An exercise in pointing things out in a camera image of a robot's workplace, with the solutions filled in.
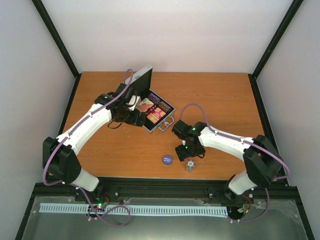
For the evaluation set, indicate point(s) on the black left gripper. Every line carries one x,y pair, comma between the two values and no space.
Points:
134,120

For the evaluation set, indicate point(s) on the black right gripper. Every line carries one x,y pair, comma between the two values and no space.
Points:
182,154

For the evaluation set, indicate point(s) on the red card deck box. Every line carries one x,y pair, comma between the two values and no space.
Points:
156,115
144,105

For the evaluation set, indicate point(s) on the grey poker chip stack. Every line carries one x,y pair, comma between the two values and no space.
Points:
189,166

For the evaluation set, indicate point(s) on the aluminium poker case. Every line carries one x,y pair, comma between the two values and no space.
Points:
141,82

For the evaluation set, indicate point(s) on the blue small blind button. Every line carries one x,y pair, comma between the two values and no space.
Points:
167,159

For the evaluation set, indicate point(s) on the purple poker chip stack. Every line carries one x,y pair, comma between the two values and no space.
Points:
154,98

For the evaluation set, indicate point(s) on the brown poker chip stack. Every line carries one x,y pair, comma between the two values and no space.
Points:
164,106

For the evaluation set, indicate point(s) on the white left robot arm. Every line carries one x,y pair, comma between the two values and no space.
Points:
60,154

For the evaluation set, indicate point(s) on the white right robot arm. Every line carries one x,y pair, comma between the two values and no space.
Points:
262,161

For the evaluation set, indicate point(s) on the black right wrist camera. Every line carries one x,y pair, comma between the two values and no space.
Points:
182,130

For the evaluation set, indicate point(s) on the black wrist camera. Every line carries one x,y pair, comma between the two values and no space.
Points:
127,93
182,130

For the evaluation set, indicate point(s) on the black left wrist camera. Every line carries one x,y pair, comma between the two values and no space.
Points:
127,93

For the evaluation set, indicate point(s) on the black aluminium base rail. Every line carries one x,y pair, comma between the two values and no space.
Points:
117,189

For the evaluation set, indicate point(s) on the light blue cable duct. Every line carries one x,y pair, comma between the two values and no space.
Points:
136,210

